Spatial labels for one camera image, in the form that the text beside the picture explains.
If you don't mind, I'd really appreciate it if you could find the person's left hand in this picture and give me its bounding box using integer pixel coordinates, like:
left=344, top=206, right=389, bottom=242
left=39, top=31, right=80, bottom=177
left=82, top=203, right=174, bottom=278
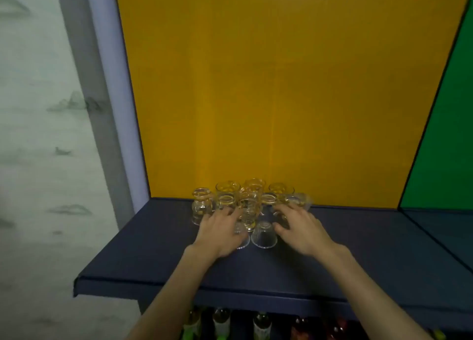
left=190, top=204, right=249, bottom=260

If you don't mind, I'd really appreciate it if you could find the person's right hand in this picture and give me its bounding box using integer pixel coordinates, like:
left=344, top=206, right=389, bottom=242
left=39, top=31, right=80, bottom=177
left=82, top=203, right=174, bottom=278
left=272, top=202, right=346, bottom=259

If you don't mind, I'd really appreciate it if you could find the cluster of glassware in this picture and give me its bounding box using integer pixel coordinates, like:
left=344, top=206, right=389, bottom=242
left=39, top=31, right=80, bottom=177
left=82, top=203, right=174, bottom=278
left=191, top=178, right=296, bottom=233

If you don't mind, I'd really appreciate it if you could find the person's right forearm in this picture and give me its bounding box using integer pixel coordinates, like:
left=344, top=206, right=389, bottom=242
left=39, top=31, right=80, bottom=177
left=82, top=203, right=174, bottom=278
left=316, top=245, right=433, bottom=340

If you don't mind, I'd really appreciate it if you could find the person's left forearm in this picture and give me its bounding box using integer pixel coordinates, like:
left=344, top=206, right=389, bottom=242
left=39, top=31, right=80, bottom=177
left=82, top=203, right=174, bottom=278
left=125, top=245, right=219, bottom=340

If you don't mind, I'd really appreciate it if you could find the group of green-capped tea bottles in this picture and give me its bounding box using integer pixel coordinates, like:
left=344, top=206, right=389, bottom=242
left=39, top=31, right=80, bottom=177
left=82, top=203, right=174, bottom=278
left=183, top=306, right=274, bottom=340

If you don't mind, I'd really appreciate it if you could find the group of red-capped bottles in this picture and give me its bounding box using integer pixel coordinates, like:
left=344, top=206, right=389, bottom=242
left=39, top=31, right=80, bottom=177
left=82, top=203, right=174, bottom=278
left=290, top=315, right=350, bottom=340

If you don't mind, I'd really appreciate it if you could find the orange back panel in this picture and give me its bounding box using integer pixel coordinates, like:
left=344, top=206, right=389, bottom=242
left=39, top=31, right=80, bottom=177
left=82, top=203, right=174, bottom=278
left=114, top=0, right=473, bottom=209

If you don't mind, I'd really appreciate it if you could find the green back panel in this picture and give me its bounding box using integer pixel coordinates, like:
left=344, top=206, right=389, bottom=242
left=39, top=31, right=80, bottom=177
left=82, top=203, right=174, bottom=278
left=399, top=0, right=473, bottom=211

